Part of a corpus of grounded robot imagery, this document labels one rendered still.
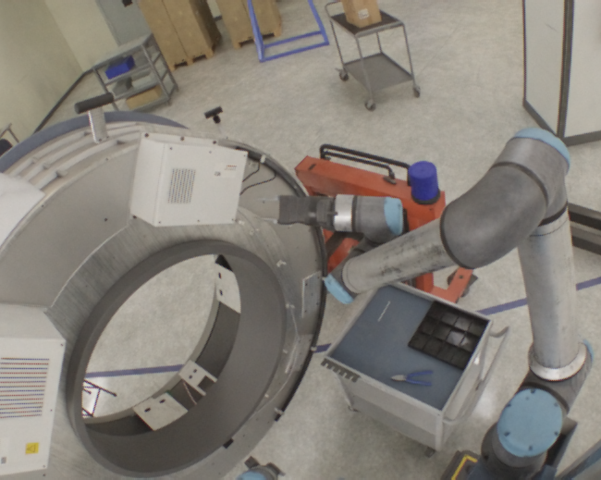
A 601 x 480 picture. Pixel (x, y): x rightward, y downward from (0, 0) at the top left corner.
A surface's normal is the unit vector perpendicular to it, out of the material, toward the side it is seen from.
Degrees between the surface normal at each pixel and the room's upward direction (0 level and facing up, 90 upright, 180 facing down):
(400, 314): 0
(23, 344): 90
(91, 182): 90
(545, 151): 28
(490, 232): 62
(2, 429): 90
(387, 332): 0
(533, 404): 5
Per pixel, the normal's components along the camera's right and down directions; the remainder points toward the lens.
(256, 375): -0.53, -0.28
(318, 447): -0.29, -0.67
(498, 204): -0.50, -0.07
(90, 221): 0.75, 0.29
